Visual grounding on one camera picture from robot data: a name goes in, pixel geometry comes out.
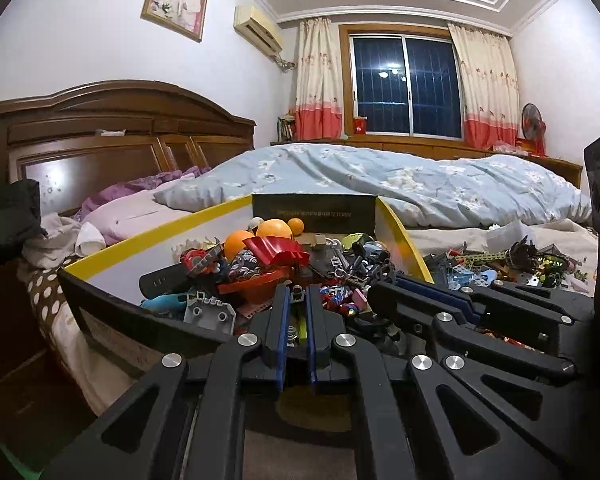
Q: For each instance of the brown polka dot cloth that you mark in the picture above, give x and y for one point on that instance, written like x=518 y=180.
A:
x=47 y=295

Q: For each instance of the blue floral duvet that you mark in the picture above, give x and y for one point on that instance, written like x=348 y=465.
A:
x=380 y=180

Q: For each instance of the air conditioner pipe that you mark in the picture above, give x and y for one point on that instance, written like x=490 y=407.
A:
x=285 y=61

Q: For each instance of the small yellow toy part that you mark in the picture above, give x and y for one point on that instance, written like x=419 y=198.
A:
x=300 y=332

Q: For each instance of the wooden framed window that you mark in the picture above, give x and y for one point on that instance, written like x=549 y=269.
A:
x=405 y=85

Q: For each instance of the wooden headboard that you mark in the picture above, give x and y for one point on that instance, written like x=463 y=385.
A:
x=105 y=125

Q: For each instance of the cream and red curtain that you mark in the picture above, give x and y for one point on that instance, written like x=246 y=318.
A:
x=485 y=85
x=317 y=80

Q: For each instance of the red standing fan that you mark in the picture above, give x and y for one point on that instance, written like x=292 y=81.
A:
x=532 y=125

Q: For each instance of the pink pillow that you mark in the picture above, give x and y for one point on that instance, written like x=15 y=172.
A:
x=130 y=217

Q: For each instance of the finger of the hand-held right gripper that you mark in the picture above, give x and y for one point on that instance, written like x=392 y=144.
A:
x=445 y=296
x=405 y=305

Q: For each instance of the black flat toy remote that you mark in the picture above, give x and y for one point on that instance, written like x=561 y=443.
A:
x=160 y=281

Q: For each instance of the black spiky toy figure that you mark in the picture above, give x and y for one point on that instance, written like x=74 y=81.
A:
x=522 y=256

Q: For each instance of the small white ball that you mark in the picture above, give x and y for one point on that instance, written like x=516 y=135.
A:
x=256 y=221

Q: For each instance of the white paper slip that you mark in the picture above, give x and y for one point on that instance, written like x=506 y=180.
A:
x=110 y=132

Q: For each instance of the red toy shell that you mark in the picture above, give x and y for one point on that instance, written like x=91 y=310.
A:
x=275 y=252

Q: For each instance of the yellow cardboard box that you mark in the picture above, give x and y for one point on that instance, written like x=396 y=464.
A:
x=155 y=245

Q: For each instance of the light blue toy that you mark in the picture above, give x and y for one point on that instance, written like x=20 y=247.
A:
x=165 y=305

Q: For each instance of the small orange ball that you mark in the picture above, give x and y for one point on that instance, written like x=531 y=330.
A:
x=296 y=225

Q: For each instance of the pink mattress sheet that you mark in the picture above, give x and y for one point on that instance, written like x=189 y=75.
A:
x=80 y=360

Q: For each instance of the wooden nightstand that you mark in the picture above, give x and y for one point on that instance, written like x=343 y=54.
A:
x=10 y=340

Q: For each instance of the cream air conditioner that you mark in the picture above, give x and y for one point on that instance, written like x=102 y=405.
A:
x=257 y=27

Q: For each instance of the small white bag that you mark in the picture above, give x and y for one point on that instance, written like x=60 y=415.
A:
x=510 y=149

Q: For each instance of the grey castle wall brick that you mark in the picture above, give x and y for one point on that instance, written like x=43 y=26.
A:
x=207 y=315

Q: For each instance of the red cup on sill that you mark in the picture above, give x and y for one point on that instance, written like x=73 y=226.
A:
x=360 y=126

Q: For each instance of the white clothes heap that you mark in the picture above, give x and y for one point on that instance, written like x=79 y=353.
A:
x=60 y=240

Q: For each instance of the row of books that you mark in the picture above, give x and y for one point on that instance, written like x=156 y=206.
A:
x=286 y=129

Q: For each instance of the scattered toy brick pile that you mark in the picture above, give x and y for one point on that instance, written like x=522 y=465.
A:
x=545 y=262

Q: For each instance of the toy heap with orange balls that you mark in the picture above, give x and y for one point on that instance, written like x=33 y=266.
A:
x=340 y=265

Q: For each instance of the purple pillow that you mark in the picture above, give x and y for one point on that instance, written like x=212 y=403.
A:
x=130 y=187

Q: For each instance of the large orange ball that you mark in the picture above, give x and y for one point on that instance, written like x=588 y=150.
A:
x=275 y=230
x=237 y=242

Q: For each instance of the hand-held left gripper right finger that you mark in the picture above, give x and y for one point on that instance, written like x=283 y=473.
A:
x=311 y=355

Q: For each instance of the dark cloth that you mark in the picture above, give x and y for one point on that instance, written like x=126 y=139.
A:
x=7 y=215

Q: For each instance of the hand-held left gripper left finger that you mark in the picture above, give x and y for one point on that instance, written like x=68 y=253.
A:
x=280 y=360

